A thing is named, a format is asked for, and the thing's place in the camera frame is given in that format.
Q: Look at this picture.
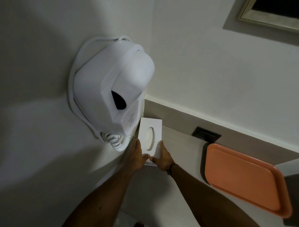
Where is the person's right hand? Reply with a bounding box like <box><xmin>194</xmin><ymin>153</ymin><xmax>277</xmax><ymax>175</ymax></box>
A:
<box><xmin>150</xmin><ymin>140</ymin><xmax>175</xmax><ymax>172</ymax></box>

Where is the person's left hand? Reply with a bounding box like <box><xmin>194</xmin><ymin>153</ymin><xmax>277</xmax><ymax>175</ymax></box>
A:
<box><xmin>125</xmin><ymin>139</ymin><xmax>150</xmax><ymax>174</ymax></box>

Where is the white tissue box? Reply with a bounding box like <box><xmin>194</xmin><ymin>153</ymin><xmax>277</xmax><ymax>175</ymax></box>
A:
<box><xmin>137</xmin><ymin>117</ymin><xmax>162</xmax><ymax>167</ymax></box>

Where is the person's left forearm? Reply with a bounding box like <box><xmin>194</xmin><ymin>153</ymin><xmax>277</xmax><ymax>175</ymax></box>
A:
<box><xmin>61</xmin><ymin>167</ymin><xmax>137</xmax><ymax>227</ymax></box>

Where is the person's right forearm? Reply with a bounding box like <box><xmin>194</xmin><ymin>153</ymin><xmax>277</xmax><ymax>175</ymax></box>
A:
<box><xmin>167</xmin><ymin>164</ymin><xmax>260</xmax><ymax>227</ymax></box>

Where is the orange plastic tray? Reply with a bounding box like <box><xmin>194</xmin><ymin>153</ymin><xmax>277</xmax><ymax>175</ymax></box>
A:
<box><xmin>205</xmin><ymin>143</ymin><xmax>292</xmax><ymax>219</ymax></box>

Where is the framed mirror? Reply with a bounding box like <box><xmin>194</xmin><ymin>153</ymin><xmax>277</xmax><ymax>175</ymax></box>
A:
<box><xmin>238</xmin><ymin>0</ymin><xmax>299</xmax><ymax>32</ymax></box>

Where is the dark wrist bracelet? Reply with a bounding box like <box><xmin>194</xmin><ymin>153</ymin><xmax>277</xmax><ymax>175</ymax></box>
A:
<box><xmin>166</xmin><ymin>163</ymin><xmax>178</xmax><ymax>176</ymax></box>

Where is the white coiled dryer cord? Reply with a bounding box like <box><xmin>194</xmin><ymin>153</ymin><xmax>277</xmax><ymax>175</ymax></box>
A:
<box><xmin>100</xmin><ymin>132</ymin><xmax>132</xmax><ymax>152</ymax></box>

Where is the black wall socket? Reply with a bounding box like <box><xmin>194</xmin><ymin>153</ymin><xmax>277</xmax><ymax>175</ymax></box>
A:
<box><xmin>192</xmin><ymin>126</ymin><xmax>222</xmax><ymax>143</ymax></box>

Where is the white wall-mounted hair dryer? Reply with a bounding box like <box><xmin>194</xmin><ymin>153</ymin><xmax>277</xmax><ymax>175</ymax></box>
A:
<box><xmin>68</xmin><ymin>36</ymin><xmax>155</xmax><ymax>143</ymax></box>

